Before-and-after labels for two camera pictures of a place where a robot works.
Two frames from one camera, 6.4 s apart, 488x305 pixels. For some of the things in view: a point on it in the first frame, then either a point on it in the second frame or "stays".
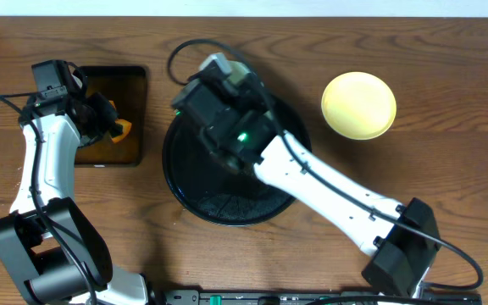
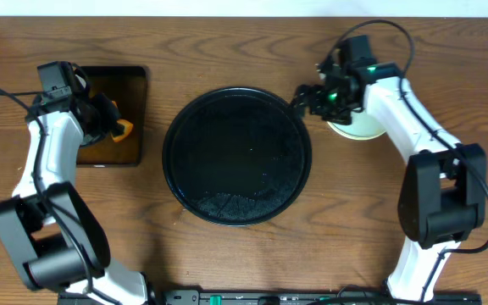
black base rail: (268, 296) stays
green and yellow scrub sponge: (121, 127) stays
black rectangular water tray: (127, 87) stays
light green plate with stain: (238, 71) to (363, 126)
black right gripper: (189, 100) to (318, 100)
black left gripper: (102, 113) stays
